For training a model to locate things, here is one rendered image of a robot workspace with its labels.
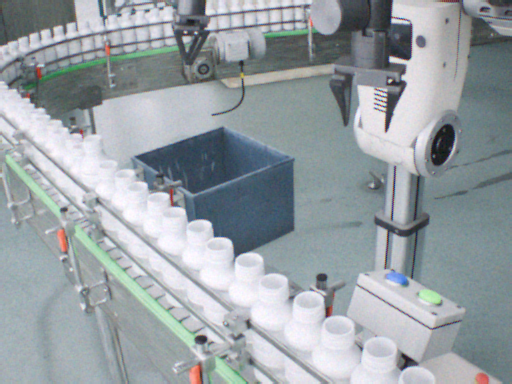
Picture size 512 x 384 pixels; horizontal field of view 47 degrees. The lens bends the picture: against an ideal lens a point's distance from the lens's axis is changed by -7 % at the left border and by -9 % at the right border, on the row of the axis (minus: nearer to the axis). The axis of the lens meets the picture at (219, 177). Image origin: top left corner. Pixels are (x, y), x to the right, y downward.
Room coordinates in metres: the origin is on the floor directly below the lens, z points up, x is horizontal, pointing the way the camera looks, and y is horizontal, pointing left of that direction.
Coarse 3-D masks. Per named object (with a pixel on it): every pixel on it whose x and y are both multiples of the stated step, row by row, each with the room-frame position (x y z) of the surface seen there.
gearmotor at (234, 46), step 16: (240, 32) 2.55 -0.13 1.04; (256, 32) 2.56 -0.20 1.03; (208, 48) 2.49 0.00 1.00; (224, 48) 2.48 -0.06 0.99; (240, 48) 2.46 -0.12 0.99; (256, 48) 2.51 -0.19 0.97; (208, 64) 2.46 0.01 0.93; (240, 64) 2.48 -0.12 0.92; (192, 80) 2.46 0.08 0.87; (208, 80) 2.47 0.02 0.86; (224, 112) 2.58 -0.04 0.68
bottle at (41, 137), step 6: (36, 120) 1.32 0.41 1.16; (42, 120) 1.34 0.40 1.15; (48, 120) 1.32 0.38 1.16; (42, 126) 1.31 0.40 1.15; (36, 132) 1.32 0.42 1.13; (42, 132) 1.31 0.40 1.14; (36, 138) 1.31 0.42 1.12; (42, 138) 1.30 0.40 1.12; (42, 144) 1.30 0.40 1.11; (36, 150) 1.31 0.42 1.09; (42, 156) 1.30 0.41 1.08; (42, 162) 1.30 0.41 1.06; (48, 162) 1.30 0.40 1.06; (42, 168) 1.31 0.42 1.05; (48, 168) 1.30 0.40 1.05; (48, 174) 1.30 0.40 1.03; (42, 180) 1.31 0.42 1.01
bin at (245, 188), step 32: (224, 128) 1.71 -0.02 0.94; (160, 160) 1.60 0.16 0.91; (192, 160) 1.65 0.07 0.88; (224, 160) 1.71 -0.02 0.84; (256, 160) 1.59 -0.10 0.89; (288, 160) 1.45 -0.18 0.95; (192, 192) 1.65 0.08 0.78; (224, 192) 1.34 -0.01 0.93; (256, 192) 1.40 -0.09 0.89; (288, 192) 1.45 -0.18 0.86; (224, 224) 1.34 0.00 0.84; (256, 224) 1.39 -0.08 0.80; (288, 224) 1.45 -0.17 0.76
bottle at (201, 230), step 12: (192, 228) 0.80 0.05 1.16; (204, 228) 0.80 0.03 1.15; (192, 240) 0.77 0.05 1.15; (204, 240) 0.77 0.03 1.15; (192, 252) 0.77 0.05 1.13; (204, 252) 0.77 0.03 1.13; (192, 264) 0.76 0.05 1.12; (204, 264) 0.76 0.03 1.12; (192, 288) 0.76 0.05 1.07; (192, 300) 0.77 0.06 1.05; (204, 312) 0.76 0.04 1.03
